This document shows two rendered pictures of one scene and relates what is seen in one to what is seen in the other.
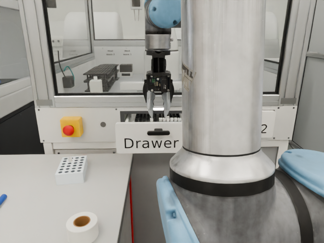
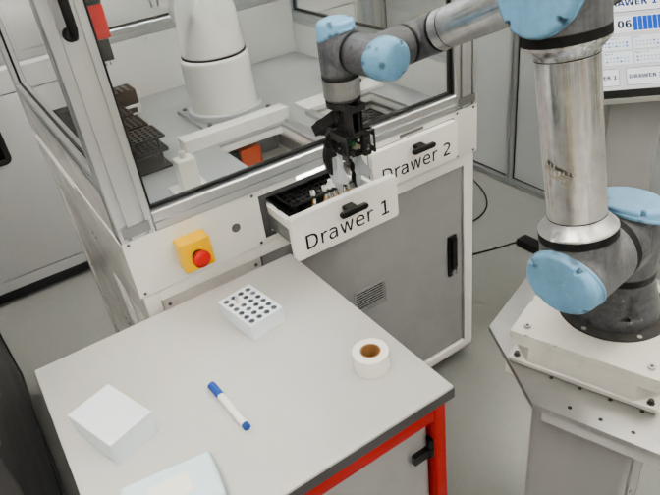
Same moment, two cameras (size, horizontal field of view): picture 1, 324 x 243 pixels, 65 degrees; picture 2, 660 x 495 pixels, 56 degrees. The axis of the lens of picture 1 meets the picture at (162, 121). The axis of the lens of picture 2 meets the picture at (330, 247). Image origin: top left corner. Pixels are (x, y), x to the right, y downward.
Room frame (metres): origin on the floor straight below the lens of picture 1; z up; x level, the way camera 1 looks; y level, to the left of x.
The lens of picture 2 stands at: (-0.25, 0.62, 1.60)
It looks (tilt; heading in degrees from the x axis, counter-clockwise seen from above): 33 degrees down; 332
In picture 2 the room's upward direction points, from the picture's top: 8 degrees counter-clockwise
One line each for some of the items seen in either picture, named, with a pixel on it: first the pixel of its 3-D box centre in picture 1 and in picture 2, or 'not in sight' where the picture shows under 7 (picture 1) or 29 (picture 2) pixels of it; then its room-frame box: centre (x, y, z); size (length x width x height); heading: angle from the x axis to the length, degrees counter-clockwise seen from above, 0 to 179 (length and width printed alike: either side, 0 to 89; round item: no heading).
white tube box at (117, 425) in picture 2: not in sight; (113, 422); (0.64, 0.64, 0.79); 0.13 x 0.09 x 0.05; 21
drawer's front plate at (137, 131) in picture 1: (158, 137); (346, 216); (0.82, 0.01, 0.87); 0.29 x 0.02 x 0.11; 92
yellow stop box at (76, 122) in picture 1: (71, 127); (194, 251); (0.92, 0.35, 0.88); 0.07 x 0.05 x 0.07; 92
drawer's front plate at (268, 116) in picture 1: (237, 124); (414, 155); (0.96, -0.30, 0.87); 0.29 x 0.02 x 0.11; 92
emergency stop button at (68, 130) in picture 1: (69, 129); (200, 257); (0.89, 0.34, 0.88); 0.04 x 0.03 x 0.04; 92
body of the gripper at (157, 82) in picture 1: (158, 71); (348, 127); (0.77, 0.01, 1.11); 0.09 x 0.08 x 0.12; 2
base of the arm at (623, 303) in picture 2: not in sight; (616, 285); (0.27, -0.20, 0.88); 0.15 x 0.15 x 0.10
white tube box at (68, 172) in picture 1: (72, 169); (250, 311); (0.77, 0.30, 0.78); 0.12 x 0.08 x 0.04; 10
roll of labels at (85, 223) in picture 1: (82, 228); (370, 358); (0.49, 0.19, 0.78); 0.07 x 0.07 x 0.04
